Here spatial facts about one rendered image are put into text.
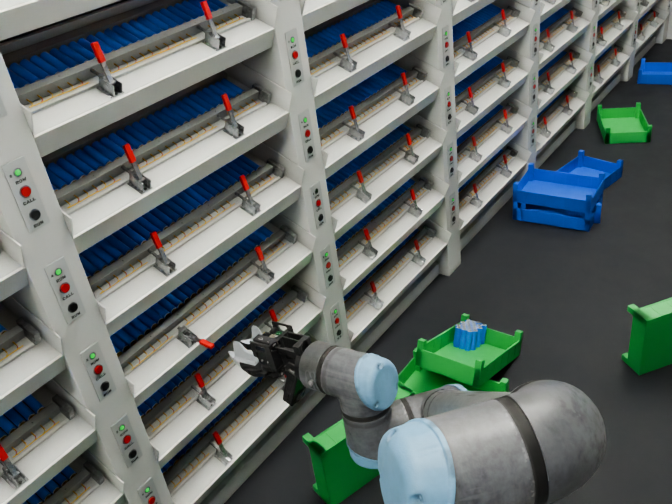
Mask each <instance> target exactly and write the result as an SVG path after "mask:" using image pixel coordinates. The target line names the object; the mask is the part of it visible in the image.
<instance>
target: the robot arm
mask: <svg viewBox="0 0 672 504"><path fill-rule="evenodd" d="M272 325H273V328H272V329H271V330H270V331H269V332H265V333H264V334H262V333H261V331H260V329H259V328H258V327H257V326H255V325H253V326H252V327H251V331H252V339H248V340H241V341H240V342H238V341H234V342H233V347H234V351H228V352H229V355H230V357H231V358H232V360H233V361H234V362H235V363H236V364H237V365H238V366H239V367H241V368H242V370H244V371H245V372H246V373H248V374H249V375H251V376H254V377H264V378H267V377H271V378H278V377H282V376H283V375H286V376H287V377H286V383H285V389H284V395H283V400H284V401H285V402H286V403H288V404H289V405H291V406H293V405H294V404H295V403H296V402H297V403H298V402H299V401H300V400H301V399H302V397H303V396H304V393H305V389H306V387H307V388H309V389H312V390H315V391H319V392H322V393H324V394H327V395H330V396H333V397H337V398H338V399H339V401H340V407H341V412H342V418H343V423H344V428H345V433H346V444H347V447H348V448H349V452H350V456H351V458H352V459H353V461H354V462H355V463H356V464H358V465H359V466H361V467H364V468H367V469H378V471H379V474H380V479H379V481H380V487H381V492H382V496H383V500H384V504H550V503H552V502H555V501H557V500H559V499H562V498H564V497H566V496H568V495H569V494H571V493H573V492H574V491H576V490H577V489H578V488H580V487H581V486H583V485H584V484H585V483H586V482H587V481H588V480H589V479H590V478H591V477H592V476H593V475H594V473H595V472H596V470H597V469H598V467H599V466H600V464H601V461H602V458H603V455H604V452H605V447H606V431H605V425H604V422H603V418H602V416H601V414H600V412H599V410H598V408H597V407H596V405H595V404H594V403H593V402H592V400H591V399H590V398H589V397H588V396H587V395H586V394H585V393H584V392H583V391H581V390H579V389H578V388H576V387H575V386H573V385H570V384H568V383H565V382H561V381H557V380H535V381H530V382H527V383H524V384H522V385H520V386H518V387H517V388H515V389H514V390H513V391H511V392H489V391H467V389H466V388H464V387H463V386H462V385H460V384H447V385H444V386H443V387H440V388H437V389H433V390H429V391H426V392H422V393H419V394H415V395H411V396H408V397H404V398H400V399H397V400H395V398H396V395H397V392H398V382H399V379H398V373H397V370H396V368H395V366H394V364H393V363H392V362H391V361H389V360H388V359H386V358H383V357H380V356H379V355H376V354H372V353H364V352H360V351H356V350H352V349H348V348H344V347H340V346H338V345H334V344H330V343H326V342H322V341H315V342H313V343H312V342H311V339H310V336H306V335H302V334H298V333H294V331H293V328H292V326H291V325H287V324H283V323H279V322H275V321H272ZM278 325H281V326H285V327H286V328H287V329H286V330H285V331H282V330H279V328H278ZM244 347H245V348H246V349H247V350H252V352H250V351H247V350H246V349H245V348H244Z"/></svg>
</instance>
